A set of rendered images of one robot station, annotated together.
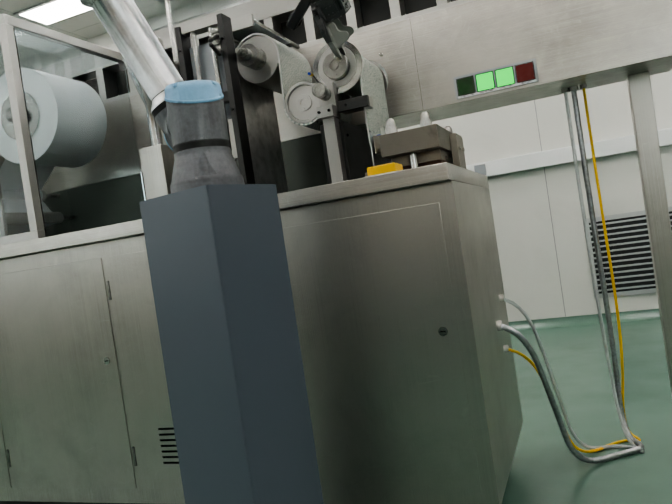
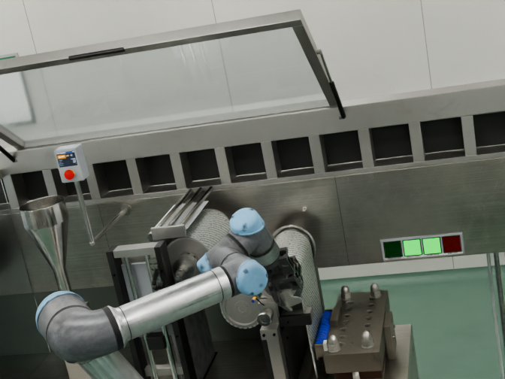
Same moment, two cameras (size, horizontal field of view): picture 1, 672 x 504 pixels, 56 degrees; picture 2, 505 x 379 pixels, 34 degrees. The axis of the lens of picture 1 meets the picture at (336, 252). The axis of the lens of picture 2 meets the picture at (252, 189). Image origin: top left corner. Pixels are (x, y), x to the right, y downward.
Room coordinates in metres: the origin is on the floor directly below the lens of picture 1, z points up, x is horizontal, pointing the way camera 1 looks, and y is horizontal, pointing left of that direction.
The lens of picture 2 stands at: (-0.36, 0.16, 2.18)
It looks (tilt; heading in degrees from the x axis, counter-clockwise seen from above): 17 degrees down; 354
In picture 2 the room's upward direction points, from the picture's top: 11 degrees counter-clockwise
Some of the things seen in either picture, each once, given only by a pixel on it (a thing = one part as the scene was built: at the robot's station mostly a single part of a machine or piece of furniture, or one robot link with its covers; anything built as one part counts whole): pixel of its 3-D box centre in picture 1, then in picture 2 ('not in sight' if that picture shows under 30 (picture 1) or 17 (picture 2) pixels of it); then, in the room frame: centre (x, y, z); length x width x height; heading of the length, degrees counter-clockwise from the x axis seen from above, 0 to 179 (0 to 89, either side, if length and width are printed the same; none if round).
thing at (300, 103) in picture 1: (320, 108); (251, 289); (1.94, -0.02, 1.17); 0.26 x 0.12 x 0.12; 159
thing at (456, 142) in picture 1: (459, 153); (391, 335); (1.85, -0.40, 0.96); 0.10 x 0.03 x 0.11; 159
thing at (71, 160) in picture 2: not in sight; (71, 164); (2.01, 0.42, 1.66); 0.07 x 0.07 x 0.10; 71
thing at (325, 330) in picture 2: not in sight; (324, 329); (1.87, -0.20, 1.03); 0.21 x 0.04 x 0.03; 159
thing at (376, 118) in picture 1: (377, 116); (312, 304); (1.87, -0.18, 1.11); 0.23 x 0.01 x 0.18; 159
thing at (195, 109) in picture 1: (196, 113); not in sight; (1.31, 0.24, 1.07); 0.13 x 0.12 x 0.14; 17
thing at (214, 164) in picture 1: (205, 168); not in sight; (1.30, 0.24, 0.95); 0.15 x 0.15 x 0.10
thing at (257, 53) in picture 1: (252, 57); (185, 265); (1.85, 0.16, 1.33); 0.06 x 0.06 x 0.06; 69
